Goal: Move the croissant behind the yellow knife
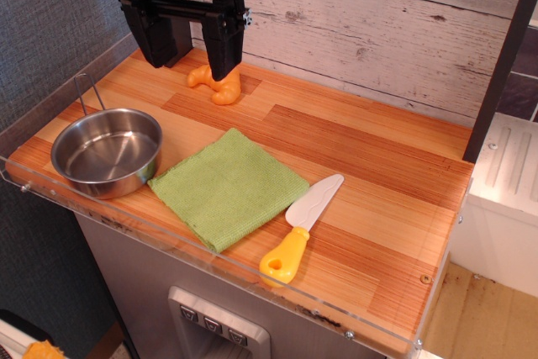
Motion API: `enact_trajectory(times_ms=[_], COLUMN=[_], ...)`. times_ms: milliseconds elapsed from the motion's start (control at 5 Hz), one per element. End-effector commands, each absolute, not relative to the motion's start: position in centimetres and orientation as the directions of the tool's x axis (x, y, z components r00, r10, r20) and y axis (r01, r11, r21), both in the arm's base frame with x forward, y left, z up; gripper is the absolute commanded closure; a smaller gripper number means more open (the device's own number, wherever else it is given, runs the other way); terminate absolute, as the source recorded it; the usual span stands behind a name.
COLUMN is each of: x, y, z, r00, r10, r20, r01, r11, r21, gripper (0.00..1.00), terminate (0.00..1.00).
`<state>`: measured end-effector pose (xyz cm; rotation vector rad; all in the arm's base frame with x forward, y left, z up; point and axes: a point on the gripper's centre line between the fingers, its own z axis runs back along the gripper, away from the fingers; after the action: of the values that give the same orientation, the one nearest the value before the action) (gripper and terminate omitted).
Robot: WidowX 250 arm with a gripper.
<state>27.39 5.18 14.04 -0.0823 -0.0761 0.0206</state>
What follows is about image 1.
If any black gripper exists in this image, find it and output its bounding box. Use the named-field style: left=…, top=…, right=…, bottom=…
left=119, top=0, right=251, bottom=81

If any orange toy croissant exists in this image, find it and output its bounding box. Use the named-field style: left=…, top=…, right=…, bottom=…
left=187, top=65, right=241, bottom=105

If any stainless steel pot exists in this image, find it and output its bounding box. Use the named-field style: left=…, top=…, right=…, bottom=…
left=50, top=73, right=164, bottom=200

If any green cloth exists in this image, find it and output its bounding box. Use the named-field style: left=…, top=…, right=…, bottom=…
left=149, top=129, right=309, bottom=253

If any silver toy fridge cabinet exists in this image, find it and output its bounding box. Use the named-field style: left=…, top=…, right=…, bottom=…
left=76, top=214, right=381, bottom=358

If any orange object bottom left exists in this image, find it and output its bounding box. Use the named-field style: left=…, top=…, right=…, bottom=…
left=22, top=341, right=66, bottom=359

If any white plastic appliance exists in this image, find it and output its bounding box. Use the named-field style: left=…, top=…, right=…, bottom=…
left=449, top=114, right=537, bottom=296

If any yellow handled toy knife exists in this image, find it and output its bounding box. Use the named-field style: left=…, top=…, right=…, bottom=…
left=259, top=174, right=345, bottom=288

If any clear acrylic guard rail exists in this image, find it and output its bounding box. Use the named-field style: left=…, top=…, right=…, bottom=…
left=1, top=49, right=472, bottom=358

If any right dark frame post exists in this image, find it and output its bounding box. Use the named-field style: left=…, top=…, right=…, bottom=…
left=462, top=0, right=537, bottom=163

